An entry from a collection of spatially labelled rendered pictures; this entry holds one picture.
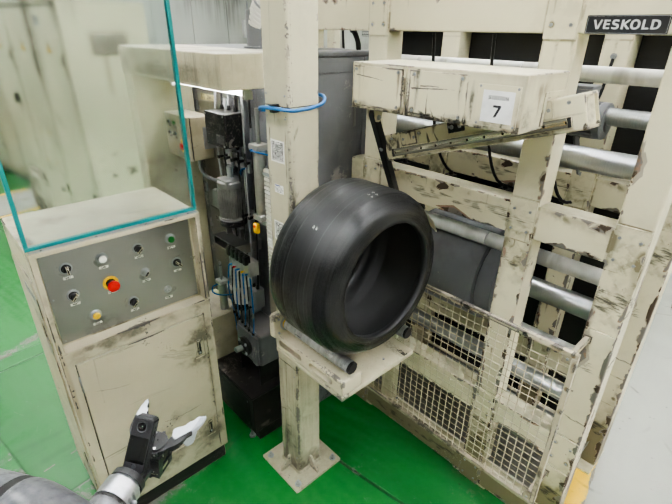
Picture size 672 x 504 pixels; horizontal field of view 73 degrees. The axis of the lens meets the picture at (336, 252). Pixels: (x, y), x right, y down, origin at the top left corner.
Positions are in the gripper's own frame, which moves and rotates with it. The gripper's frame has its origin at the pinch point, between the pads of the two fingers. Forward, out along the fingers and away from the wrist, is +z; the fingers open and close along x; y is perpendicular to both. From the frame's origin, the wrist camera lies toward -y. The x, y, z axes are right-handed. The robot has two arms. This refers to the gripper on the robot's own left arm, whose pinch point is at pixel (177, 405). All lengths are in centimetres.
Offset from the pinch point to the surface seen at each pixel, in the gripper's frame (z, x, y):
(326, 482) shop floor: 66, 35, 103
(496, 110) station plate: 57, 59, -71
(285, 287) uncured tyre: 38.9, 12.8, -14.2
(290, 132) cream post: 68, 1, -52
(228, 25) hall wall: 1075, -478, -22
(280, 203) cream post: 71, -1, -27
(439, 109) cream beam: 67, 45, -68
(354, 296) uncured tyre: 76, 30, 7
